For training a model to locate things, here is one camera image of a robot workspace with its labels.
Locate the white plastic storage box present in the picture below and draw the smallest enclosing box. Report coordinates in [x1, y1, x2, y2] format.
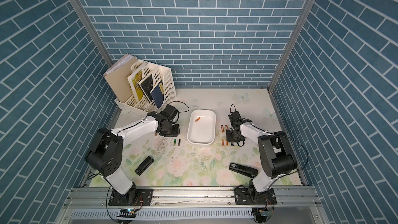
[187, 110, 216, 146]

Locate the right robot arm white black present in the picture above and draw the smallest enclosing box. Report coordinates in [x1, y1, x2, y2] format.
[226, 111, 297, 194]

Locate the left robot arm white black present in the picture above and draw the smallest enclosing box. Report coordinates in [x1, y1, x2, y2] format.
[85, 105, 180, 196]

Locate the dark blue book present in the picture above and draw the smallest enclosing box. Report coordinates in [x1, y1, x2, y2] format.
[150, 80, 164, 109]

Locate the black stapler right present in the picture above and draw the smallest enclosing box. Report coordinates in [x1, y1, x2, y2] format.
[229, 163, 259, 178]

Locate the black stapler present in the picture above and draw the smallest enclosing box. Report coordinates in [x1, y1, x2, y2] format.
[229, 163, 259, 178]
[135, 156, 154, 176]

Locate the black cover book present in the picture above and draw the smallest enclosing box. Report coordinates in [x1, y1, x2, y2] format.
[138, 72, 153, 103]

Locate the black stapler left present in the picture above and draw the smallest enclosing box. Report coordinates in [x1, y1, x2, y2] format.
[135, 156, 154, 176]

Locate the yellow cover book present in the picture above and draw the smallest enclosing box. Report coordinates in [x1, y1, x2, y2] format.
[127, 61, 147, 103]

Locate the beige paper folder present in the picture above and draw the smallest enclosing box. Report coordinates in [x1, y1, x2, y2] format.
[103, 54, 138, 103]

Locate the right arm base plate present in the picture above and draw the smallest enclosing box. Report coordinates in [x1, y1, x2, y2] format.
[234, 186, 277, 205]

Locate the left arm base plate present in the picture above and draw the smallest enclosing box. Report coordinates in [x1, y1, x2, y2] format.
[108, 188, 153, 207]

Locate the white vented cable duct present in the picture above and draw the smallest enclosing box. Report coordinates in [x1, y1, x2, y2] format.
[71, 207, 253, 220]

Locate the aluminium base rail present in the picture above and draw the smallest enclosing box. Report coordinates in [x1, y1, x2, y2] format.
[56, 186, 328, 224]

